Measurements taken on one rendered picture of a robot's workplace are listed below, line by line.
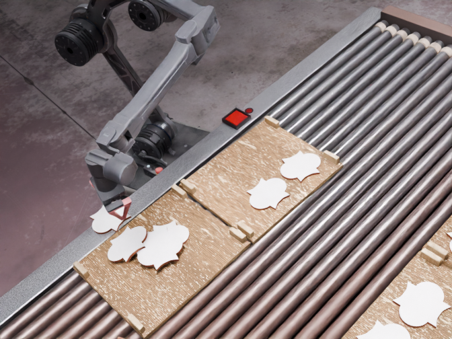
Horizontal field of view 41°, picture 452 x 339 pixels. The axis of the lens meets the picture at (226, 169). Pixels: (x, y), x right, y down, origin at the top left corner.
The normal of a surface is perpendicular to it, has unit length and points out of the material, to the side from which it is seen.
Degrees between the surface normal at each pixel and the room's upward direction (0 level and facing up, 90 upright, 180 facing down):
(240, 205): 0
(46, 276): 0
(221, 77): 0
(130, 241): 15
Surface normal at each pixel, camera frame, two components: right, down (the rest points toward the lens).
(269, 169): -0.14, -0.68
